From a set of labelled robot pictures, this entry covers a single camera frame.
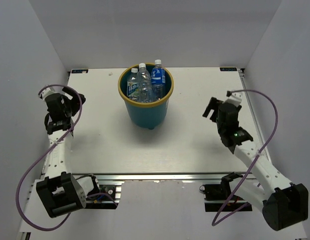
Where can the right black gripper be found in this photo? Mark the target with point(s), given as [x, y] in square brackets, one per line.
[213, 104]

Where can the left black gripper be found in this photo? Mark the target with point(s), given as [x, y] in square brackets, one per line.
[74, 101]

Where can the clear bottle dark blue label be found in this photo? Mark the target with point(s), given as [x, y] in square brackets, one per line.
[158, 80]

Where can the crushed clear unlabelled bottle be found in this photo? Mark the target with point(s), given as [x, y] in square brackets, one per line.
[144, 85]

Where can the clear bottle green white label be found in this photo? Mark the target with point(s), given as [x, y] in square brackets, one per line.
[132, 85]

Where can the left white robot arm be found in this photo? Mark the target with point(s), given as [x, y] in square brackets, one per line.
[60, 192]

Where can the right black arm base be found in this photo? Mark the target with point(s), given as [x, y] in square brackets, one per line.
[215, 195]

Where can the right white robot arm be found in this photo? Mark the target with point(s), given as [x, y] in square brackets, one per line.
[281, 202]

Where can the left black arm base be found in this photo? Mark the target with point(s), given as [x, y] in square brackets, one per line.
[106, 197]

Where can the teal bin with yellow rim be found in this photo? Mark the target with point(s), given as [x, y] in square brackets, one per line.
[146, 115]

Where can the right corner marker sticker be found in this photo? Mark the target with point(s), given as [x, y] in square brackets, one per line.
[228, 69]

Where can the corner marker sticker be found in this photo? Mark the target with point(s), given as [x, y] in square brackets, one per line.
[228, 69]
[79, 71]

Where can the left corner marker sticker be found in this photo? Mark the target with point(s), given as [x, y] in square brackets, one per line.
[79, 71]

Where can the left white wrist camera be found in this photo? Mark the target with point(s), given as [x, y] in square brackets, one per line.
[45, 92]

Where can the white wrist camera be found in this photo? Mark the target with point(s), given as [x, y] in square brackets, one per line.
[45, 92]
[234, 98]

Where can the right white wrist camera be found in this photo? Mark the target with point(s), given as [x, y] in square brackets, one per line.
[234, 98]

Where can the aluminium front rail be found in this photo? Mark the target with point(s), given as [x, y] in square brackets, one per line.
[162, 177]

